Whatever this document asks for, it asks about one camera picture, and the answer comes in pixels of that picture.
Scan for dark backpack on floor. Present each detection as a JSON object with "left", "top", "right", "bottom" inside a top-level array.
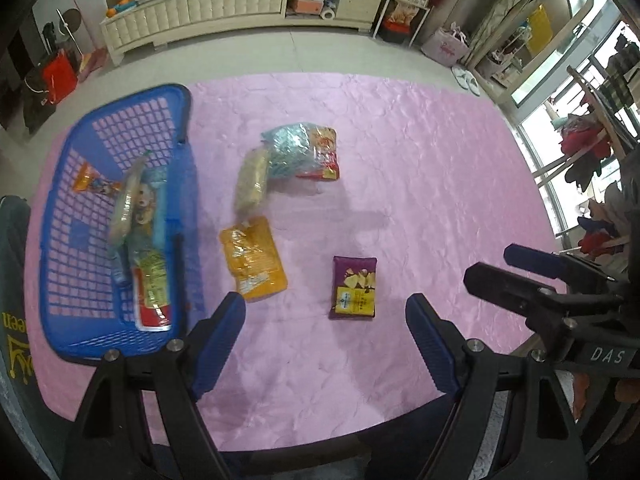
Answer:
[{"left": 22, "top": 67, "right": 56, "bottom": 136}]

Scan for purple chip packet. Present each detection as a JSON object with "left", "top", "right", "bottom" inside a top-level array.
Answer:
[{"left": 330, "top": 256, "right": 378, "bottom": 318}]

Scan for pink tote bag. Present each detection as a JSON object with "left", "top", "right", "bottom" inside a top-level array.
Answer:
[{"left": 421, "top": 23, "right": 469, "bottom": 67}]

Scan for white tv cabinet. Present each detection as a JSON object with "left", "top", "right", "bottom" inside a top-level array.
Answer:
[{"left": 100, "top": 0, "right": 382, "bottom": 65}]

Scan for blue plastic basket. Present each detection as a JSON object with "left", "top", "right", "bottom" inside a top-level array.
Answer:
[{"left": 39, "top": 84, "right": 204, "bottom": 364}]

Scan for light blue clear snack bag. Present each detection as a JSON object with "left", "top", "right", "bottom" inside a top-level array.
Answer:
[{"left": 260, "top": 122, "right": 321, "bottom": 180}]

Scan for clear wafer cracker pack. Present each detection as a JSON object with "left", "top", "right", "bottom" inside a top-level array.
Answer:
[{"left": 234, "top": 148, "right": 270, "bottom": 217}]

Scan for orange yellow snack pouch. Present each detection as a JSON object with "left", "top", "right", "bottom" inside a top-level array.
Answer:
[{"left": 219, "top": 216, "right": 288, "bottom": 301}]

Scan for red peanut snack bag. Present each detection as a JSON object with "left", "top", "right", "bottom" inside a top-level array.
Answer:
[{"left": 296, "top": 125, "right": 340, "bottom": 182}]

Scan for green cracker pack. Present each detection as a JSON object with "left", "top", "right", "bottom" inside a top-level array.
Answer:
[{"left": 107, "top": 151, "right": 151, "bottom": 247}]

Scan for clothes drying rack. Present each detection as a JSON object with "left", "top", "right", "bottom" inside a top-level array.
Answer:
[{"left": 529, "top": 34, "right": 640, "bottom": 261}]

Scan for red yellow tofu snack pouch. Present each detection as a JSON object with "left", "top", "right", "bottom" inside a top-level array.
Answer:
[{"left": 128, "top": 242, "right": 171, "bottom": 333}]

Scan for red shopping bag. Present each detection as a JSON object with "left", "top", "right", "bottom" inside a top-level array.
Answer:
[{"left": 41, "top": 50, "right": 77, "bottom": 105}]

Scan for blue cartoon cake pack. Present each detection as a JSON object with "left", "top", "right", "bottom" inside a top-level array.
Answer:
[{"left": 127, "top": 166, "right": 167, "bottom": 252}]

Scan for orange snack stick pack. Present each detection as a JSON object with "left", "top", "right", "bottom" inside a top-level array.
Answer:
[{"left": 72, "top": 162, "right": 120, "bottom": 197}]

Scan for oranges on plate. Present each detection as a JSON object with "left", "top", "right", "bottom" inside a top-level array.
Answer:
[{"left": 105, "top": 0, "right": 138, "bottom": 18}]

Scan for white slippers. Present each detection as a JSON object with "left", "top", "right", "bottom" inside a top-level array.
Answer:
[{"left": 451, "top": 65, "right": 480, "bottom": 96}]

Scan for pink quilted tablecloth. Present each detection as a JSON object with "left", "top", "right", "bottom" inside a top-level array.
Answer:
[{"left": 25, "top": 74, "right": 555, "bottom": 451}]

